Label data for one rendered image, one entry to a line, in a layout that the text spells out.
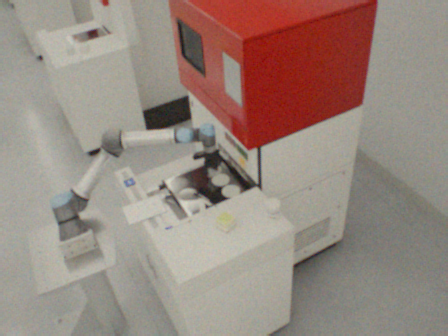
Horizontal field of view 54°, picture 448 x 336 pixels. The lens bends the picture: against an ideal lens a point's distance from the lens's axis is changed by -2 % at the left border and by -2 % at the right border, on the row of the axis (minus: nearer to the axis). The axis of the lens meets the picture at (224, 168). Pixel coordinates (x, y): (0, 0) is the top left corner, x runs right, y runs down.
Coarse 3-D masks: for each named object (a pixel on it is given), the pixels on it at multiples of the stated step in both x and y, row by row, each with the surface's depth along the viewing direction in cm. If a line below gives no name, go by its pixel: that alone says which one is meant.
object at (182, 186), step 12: (168, 180) 259; (180, 180) 258; (192, 180) 258; (204, 180) 257; (180, 192) 251; (192, 192) 250; (204, 192) 249; (216, 192) 249; (240, 192) 247; (192, 204) 243
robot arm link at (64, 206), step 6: (66, 192) 232; (54, 198) 227; (60, 198) 226; (66, 198) 228; (72, 198) 232; (54, 204) 226; (60, 204) 226; (66, 204) 227; (72, 204) 230; (78, 204) 237; (54, 210) 227; (60, 210) 226; (66, 210) 227; (72, 210) 229; (78, 210) 238; (54, 216) 229; (60, 216) 226; (66, 216) 226; (72, 216) 228
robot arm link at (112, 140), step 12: (108, 132) 227; (120, 132) 225; (132, 132) 225; (144, 132) 224; (156, 132) 224; (168, 132) 223; (180, 132) 220; (192, 132) 224; (108, 144) 226; (120, 144) 224; (132, 144) 225; (144, 144) 225; (156, 144) 226
